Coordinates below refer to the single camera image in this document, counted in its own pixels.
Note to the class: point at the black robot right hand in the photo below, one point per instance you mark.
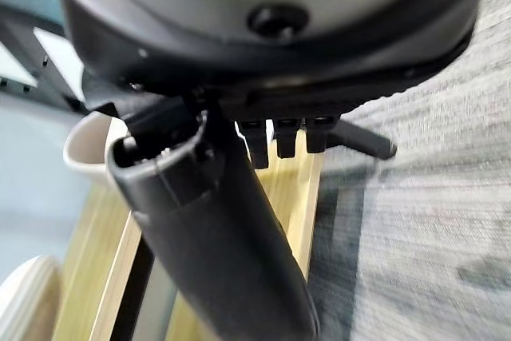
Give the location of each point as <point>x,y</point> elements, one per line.
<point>223,237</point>

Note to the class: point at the light wooden shoe rack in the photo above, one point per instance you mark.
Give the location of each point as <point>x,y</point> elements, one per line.
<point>93,261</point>

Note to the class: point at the black metal table frame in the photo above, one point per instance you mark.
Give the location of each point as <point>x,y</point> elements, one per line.
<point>48,85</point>

